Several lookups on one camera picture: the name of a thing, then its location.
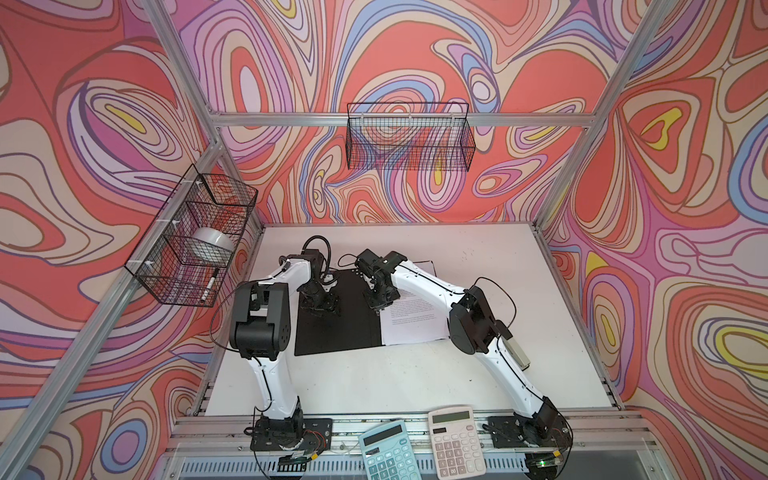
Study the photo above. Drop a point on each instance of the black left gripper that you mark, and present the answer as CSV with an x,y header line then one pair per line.
x,y
330,305

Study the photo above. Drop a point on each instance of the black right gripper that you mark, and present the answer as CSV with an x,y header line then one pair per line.
x,y
377,305

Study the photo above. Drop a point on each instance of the blue folder with black inside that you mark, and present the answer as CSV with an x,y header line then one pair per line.
x,y
356,326

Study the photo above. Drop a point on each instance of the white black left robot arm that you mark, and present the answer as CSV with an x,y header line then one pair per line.
x,y
260,332

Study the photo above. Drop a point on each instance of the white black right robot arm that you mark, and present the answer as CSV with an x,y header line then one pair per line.
x,y
473,329

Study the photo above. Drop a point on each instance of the black marker pen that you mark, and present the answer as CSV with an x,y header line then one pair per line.
x,y
209,286

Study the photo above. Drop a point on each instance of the white tape roll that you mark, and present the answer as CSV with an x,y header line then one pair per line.
x,y
214,237

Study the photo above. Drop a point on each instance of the beige black stapler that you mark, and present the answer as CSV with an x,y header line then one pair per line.
x,y
514,349

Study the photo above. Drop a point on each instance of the teal calculator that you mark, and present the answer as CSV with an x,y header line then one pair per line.
x,y
388,454

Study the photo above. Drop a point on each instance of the pink white calculator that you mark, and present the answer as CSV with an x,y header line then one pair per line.
x,y
455,443

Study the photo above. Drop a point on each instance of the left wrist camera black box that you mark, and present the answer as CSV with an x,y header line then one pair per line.
x,y
320,264

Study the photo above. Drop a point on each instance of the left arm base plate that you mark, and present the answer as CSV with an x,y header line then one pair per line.
x,y
305,436

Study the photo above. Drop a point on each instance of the black wire basket left wall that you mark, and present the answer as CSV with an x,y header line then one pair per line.
x,y
172,266

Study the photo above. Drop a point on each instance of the black wire basket wall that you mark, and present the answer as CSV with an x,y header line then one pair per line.
x,y
409,136
172,266

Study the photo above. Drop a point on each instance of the black wire basket back wall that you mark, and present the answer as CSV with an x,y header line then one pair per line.
x,y
409,136

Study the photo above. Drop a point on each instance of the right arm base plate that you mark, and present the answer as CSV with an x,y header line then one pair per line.
x,y
519,432

